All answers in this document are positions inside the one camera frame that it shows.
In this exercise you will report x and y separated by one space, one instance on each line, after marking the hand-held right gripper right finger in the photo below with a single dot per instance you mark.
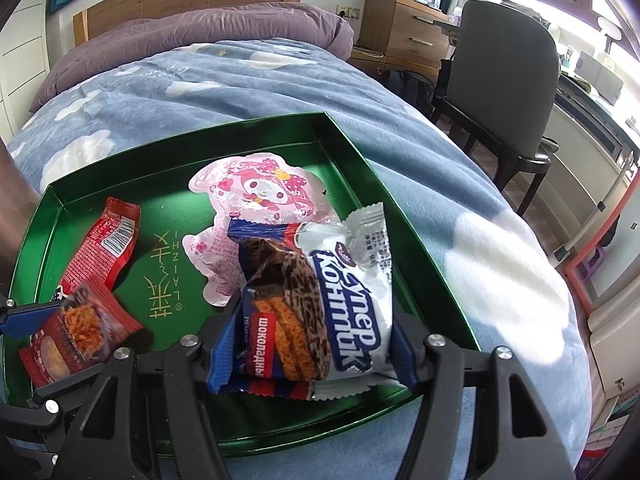
402 355

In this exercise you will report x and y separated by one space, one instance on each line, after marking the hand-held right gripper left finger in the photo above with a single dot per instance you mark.
200 355

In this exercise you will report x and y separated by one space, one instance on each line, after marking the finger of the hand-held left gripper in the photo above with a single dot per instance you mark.
30 320
55 402

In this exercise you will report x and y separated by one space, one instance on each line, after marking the dark red snack packet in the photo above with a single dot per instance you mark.
75 335

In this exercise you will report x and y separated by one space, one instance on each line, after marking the blue white wafer packet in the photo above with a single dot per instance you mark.
320 300

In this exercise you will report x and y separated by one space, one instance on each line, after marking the red and white snack packet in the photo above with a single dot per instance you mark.
107 240

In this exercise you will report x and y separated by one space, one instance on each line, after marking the pink character-shaped snack packet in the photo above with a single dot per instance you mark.
250 190

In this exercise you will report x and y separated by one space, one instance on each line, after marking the green tray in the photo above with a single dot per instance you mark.
165 170

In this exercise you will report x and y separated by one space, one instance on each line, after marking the blue cloud-print blanket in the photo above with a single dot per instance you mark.
450 200

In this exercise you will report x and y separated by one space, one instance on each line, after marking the white wardrobe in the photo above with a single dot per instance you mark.
25 60

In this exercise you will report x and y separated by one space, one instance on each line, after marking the dark backpack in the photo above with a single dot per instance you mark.
410 87

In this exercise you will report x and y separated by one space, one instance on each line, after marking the dark grey chair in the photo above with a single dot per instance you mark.
500 85

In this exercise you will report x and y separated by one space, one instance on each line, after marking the white desk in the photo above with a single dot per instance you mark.
585 130

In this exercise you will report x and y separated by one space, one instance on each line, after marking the purple pillow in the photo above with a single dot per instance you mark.
200 25

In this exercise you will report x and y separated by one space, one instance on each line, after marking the wooden nightstand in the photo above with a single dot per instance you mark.
395 25

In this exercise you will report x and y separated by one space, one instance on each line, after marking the white desk lamp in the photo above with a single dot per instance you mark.
610 30

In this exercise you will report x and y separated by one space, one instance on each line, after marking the red metal frame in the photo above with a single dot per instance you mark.
587 255

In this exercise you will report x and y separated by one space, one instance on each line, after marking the white wall socket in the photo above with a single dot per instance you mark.
349 12

